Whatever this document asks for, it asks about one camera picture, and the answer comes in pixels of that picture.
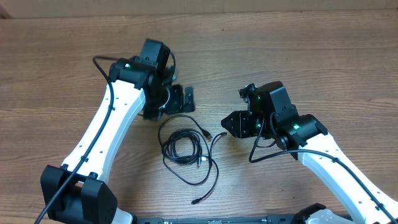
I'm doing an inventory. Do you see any black USB-A cable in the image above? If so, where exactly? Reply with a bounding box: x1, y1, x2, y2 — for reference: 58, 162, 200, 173
157, 114, 214, 167

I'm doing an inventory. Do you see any thin grey-tipped USB-C cable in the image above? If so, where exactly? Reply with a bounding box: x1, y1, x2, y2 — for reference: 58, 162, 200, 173
161, 136, 214, 187

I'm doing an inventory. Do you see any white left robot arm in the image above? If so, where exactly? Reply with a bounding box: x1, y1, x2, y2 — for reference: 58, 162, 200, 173
36, 39, 195, 223

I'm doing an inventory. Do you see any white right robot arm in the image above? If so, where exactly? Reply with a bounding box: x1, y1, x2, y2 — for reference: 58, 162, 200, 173
221, 81, 397, 223

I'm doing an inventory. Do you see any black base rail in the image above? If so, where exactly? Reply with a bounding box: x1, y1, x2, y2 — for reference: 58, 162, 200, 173
133, 214, 294, 224

